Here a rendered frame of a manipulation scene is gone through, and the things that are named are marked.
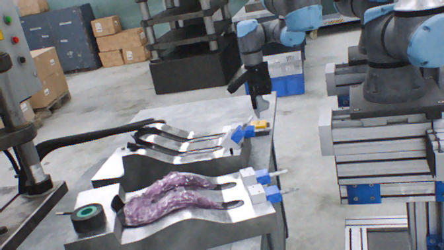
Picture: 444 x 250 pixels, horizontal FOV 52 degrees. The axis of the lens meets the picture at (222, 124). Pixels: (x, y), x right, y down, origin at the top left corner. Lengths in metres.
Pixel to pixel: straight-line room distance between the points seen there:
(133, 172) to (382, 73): 0.80
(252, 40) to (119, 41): 6.69
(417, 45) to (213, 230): 0.61
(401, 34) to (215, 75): 4.52
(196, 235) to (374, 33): 0.64
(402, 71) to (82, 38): 7.48
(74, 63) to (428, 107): 7.74
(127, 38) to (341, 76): 6.70
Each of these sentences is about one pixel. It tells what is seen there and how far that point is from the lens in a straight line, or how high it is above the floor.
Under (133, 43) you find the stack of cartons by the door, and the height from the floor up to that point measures 0.33.
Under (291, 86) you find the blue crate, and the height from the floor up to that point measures 0.10.
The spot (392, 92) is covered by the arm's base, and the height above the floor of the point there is 1.07.
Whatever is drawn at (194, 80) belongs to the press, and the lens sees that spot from 5.56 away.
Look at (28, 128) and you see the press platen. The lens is 1.69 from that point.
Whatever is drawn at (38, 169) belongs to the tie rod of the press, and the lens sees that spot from 1.76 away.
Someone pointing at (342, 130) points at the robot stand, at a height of 0.97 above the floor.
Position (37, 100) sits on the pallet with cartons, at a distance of 6.03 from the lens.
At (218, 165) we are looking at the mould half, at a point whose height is 0.86.
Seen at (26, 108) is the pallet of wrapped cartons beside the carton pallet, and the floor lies 0.28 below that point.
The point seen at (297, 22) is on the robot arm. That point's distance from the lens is 0.94.
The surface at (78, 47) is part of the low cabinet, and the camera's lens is 8.45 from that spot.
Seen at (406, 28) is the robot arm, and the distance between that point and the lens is 1.06.
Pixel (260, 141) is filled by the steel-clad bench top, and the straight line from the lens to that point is 1.68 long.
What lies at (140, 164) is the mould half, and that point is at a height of 0.90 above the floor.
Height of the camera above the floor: 1.45
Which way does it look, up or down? 20 degrees down
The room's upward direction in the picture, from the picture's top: 12 degrees counter-clockwise
